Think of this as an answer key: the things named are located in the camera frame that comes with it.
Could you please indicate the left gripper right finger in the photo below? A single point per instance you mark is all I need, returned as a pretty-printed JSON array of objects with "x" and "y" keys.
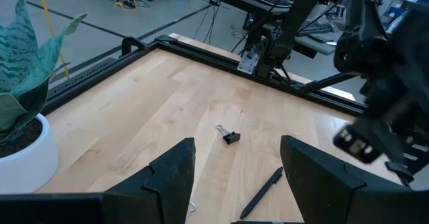
[{"x": 318, "y": 183}]

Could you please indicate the snake plant in white pot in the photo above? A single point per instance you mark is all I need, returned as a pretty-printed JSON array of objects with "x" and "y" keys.
[{"x": 30, "y": 163}]

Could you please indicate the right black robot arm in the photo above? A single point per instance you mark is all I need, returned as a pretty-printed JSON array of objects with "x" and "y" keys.
[{"x": 295, "y": 23}]

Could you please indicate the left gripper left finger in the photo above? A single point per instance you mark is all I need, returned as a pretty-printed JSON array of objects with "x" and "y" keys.
[{"x": 171, "y": 170}]

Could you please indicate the silver mounting plate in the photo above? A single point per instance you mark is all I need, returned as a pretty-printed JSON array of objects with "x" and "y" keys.
[{"x": 248, "y": 63}]

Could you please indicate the black binder clip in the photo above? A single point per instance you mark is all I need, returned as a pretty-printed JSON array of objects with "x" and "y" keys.
[{"x": 232, "y": 137}]

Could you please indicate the white paper sheet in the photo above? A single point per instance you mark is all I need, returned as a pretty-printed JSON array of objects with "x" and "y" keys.
[{"x": 338, "y": 95}]

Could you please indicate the black pen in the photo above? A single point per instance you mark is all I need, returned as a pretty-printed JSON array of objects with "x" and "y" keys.
[{"x": 261, "y": 193}]

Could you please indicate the black aluminium table frame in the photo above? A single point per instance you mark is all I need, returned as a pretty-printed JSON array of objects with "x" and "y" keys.
[{"x": 207, "y": 59}]

